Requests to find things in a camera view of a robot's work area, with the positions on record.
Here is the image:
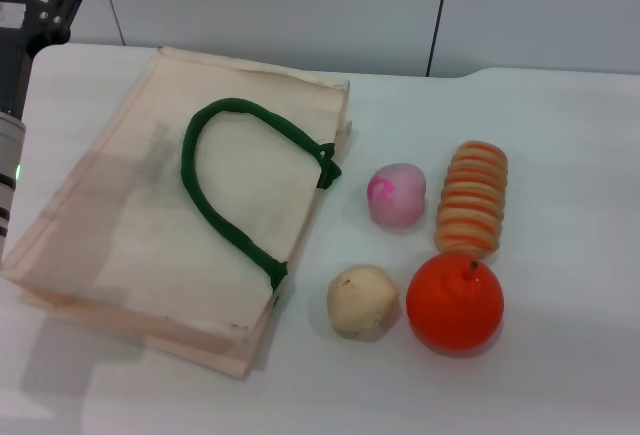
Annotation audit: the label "orange round fruit with stem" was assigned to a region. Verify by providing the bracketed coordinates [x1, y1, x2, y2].
[405, 253, 505, 355]

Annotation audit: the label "pink peach-shaped bun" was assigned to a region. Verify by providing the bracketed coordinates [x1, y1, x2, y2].
[367, 162, 428, 227]

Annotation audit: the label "cream canvas bag green handles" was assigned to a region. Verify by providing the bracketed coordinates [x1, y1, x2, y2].
[0, 45, 354, 382]

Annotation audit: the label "orange striped ridged bread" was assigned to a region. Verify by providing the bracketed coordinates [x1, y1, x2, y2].
[435, 140, 510, 258]

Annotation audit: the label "thin black vertical strip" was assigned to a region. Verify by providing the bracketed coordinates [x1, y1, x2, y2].
[426, 0, 455, 78]

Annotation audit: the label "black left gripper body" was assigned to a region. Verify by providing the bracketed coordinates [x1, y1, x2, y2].
[0, 0, 54, 121]

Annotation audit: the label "beige potato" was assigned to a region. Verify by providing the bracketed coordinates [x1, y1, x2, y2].
[326, 263, 400, 342]

